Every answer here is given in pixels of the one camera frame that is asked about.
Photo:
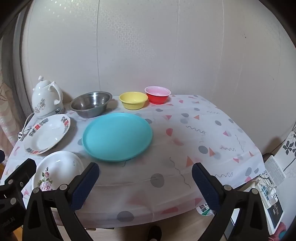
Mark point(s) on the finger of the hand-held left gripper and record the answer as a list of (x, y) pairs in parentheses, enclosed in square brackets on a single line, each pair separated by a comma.
[(1, 157), (22, 173)]

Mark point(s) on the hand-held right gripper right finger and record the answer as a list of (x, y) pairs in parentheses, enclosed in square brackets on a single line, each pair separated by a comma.
[(205, 187)]

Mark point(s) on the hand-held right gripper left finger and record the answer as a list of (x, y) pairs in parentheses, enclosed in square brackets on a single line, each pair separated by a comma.
[(84, 186)]

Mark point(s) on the white deep plate pink roses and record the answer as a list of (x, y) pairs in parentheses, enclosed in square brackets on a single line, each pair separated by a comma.
[(57, 169)]

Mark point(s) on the white plate with red characters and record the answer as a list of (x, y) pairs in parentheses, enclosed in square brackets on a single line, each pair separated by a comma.
[(47, 134)]

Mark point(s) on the teal plastic plate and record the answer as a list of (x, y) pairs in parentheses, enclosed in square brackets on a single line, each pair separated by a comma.
[(118, 136)]

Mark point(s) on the stainless steel bowl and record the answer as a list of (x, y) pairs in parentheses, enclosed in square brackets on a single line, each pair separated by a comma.
[(90, 104)]

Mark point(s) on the yellow plastic bowl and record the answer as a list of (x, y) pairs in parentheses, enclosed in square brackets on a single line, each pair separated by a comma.
[(133, 100)]

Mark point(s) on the red plastic bowl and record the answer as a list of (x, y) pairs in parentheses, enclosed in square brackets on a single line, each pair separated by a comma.
[(157, 96)]

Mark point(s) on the green and white packet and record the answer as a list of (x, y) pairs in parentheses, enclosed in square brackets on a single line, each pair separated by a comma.
[(204, 209)]

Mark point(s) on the white patterned tablecloth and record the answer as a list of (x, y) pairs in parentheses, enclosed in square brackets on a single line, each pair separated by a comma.
[(196, 143)]

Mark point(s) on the white power strip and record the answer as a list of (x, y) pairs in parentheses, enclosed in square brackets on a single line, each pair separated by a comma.
[(270, 206)]

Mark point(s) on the white ribbed device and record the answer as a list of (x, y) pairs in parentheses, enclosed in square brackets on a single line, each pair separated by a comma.
[(274, 171)]

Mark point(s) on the white floral ceramic kettle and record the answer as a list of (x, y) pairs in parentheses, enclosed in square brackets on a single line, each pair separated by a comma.
[(45, 97)]

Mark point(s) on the pink and teal cloth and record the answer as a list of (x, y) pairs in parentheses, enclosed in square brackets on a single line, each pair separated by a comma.
[(281, 233)]

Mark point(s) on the white box with black flowers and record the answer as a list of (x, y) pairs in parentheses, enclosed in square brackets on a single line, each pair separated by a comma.
[(288, 150)]

